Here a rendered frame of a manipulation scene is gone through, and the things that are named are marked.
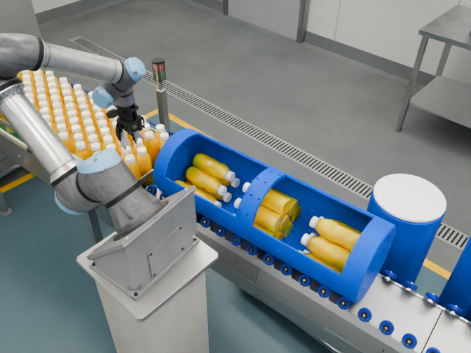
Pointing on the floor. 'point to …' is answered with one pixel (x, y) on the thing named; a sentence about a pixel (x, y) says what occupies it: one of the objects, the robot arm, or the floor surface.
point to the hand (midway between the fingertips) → (129, 143)
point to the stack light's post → (162, 108)
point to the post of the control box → (93, 226)
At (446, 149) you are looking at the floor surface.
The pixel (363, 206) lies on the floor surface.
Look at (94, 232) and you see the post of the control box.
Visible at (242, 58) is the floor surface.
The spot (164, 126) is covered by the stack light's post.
